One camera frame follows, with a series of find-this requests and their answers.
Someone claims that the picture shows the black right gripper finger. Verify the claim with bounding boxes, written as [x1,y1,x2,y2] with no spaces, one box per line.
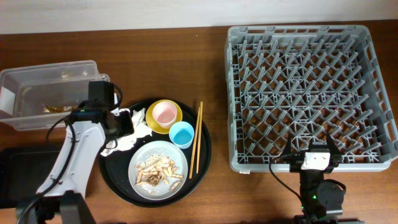
[284,133,292,155]
[326,134,341,155]

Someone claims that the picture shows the right wooden chopstick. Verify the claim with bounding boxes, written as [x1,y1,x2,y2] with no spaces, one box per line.
[196,101,203,174]

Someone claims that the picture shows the pink cup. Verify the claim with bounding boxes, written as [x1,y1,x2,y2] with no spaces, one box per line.
[152,101,177,129]

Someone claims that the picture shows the food scraps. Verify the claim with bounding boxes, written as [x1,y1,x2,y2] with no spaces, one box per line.
[134,154,184,194]

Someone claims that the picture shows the grey plastic dishwasher rack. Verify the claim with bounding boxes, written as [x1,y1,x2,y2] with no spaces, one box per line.
[224,25,397,174]

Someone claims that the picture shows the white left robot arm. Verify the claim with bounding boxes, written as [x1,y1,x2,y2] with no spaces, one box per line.
[17,100,134,223]

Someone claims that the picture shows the wooden chopstick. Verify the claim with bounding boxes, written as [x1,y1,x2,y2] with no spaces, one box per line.
[196,101,203,174]
[188,106,201,179]

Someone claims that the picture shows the clear plastic waste bin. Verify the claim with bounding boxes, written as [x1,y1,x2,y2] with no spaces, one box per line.
[1,60,109,131]

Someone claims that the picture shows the light blue cup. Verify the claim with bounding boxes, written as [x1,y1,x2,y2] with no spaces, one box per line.
[169,121,195,149]

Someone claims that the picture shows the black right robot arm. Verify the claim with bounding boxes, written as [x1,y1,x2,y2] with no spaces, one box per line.
[281,134,346,223]

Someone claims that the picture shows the left wooden chopstick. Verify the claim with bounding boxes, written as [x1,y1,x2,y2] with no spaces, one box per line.
[188,106,201,179]

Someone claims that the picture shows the white napkin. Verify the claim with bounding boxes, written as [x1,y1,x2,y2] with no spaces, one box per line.
[100,108,152,157]

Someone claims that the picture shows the black rectangular tray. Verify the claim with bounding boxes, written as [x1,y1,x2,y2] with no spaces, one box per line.
[1,144,62,208]

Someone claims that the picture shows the grey round plate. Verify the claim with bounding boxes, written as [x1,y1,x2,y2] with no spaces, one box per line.
[128,141,188,200]

